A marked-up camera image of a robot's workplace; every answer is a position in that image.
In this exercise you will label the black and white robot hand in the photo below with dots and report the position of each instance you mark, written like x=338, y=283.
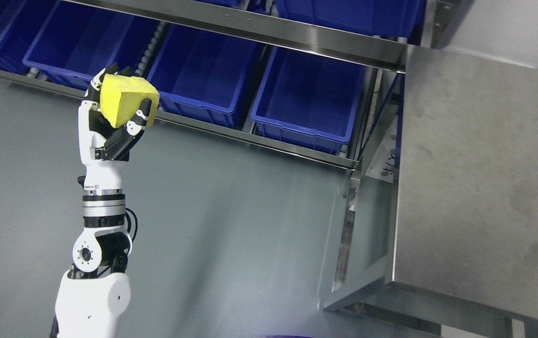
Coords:
x=105, y=150

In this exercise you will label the blue plastic bin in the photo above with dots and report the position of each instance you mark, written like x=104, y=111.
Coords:
x=77, y=41
x=392, y=18
x=20, y=22
x=205, y=75
x=308, y=100

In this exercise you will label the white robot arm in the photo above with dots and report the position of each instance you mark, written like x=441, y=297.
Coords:
x=95, y=291

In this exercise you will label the yellow foam block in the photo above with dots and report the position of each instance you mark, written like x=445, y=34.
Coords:
x=121, y=96

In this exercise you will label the stainless steel shelf rack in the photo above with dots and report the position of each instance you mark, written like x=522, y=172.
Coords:
x=437, y=14

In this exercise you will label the stainless steel table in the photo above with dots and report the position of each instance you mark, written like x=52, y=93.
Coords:
x=461, y=242

